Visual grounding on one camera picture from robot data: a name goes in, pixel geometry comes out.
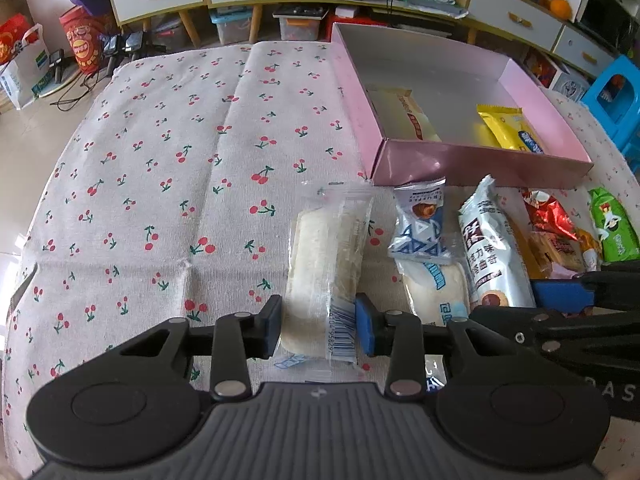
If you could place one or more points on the white printed box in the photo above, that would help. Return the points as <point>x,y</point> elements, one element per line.
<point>572,87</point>

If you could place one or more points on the blue plastic stool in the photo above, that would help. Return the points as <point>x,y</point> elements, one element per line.
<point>615,95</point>

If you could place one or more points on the red foil snack packet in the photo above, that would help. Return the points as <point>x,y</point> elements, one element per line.
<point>547,212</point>

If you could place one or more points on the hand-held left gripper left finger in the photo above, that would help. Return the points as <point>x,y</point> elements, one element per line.
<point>270,327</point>

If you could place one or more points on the long white silver snack packet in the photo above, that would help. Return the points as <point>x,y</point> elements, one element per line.
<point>487,250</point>

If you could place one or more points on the white bread packet blue label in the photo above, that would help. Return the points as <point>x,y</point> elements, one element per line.
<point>435,285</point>

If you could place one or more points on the cherry print tablecloth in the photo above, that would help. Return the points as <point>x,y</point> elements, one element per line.
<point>175,175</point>

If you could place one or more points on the orange fruit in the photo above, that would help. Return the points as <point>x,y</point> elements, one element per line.
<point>561,8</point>

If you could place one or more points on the clear white pastry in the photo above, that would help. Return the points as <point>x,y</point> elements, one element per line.
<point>320,250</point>

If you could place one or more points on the red gift bag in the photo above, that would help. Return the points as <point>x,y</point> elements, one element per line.
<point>12,35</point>

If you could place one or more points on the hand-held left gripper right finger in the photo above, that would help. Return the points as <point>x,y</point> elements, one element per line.
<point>365,330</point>

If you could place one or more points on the blue triangle print snack packet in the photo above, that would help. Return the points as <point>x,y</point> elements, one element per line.
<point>417,230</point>

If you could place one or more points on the orange snack packet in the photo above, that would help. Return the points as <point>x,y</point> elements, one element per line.
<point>525,252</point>

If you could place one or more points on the green snack packet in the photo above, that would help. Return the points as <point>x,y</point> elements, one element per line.
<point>615,230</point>

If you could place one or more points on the white shopping bag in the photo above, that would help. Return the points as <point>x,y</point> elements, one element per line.
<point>22,77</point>

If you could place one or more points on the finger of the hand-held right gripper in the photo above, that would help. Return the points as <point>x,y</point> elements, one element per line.
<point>555,292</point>
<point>542,330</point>

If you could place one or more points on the red printed bag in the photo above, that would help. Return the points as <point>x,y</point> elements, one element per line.
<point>87,40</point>

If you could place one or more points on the wooden cabinet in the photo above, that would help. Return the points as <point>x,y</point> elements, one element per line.
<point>262,7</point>

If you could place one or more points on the black tripod devices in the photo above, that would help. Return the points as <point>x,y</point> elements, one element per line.
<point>127,42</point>

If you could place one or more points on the clear storage bin dark lid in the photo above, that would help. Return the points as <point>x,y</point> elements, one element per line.
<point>300,22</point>

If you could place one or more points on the clear storage bin blue lid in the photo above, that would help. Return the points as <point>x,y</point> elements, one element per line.
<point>232,27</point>

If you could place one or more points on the pink cardboard box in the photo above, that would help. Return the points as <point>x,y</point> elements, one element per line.
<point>415,165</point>

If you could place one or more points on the red patterned box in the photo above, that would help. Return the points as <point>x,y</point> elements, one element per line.
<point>542,65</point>

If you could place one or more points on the cream brown snack packet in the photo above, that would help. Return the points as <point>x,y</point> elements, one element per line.
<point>557,255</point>

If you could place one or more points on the yellow snack packet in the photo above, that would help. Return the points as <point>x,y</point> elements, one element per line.
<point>507,127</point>

